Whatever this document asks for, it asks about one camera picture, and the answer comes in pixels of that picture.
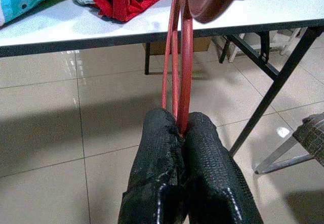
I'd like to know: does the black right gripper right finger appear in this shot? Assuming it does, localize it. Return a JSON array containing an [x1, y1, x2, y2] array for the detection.
[[184, 111, 264, 224]]

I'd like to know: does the white table with black legs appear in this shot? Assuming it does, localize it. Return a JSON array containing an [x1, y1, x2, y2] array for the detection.
[[0, 0, 324, 156]]

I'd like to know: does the cardboard box under table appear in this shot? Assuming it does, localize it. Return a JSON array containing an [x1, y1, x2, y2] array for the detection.
[[142, 37, 212, 56]]

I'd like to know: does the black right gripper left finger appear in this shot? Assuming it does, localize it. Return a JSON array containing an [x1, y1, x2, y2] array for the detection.
[[117, 108, 190, 224]]

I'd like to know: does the red plastic clothes hanger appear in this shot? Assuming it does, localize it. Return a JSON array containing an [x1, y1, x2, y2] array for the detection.
[[161, 0, 250, 135]]

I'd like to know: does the white plastic chair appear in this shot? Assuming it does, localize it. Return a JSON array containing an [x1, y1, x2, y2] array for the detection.
[[212, 28, 308, 63]]

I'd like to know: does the red cloth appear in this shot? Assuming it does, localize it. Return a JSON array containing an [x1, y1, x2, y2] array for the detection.
[[89, 0, 175, 23]]

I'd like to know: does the grey folding chair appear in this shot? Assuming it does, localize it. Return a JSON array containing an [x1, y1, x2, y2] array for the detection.
[[254, 112, 324, 175]]

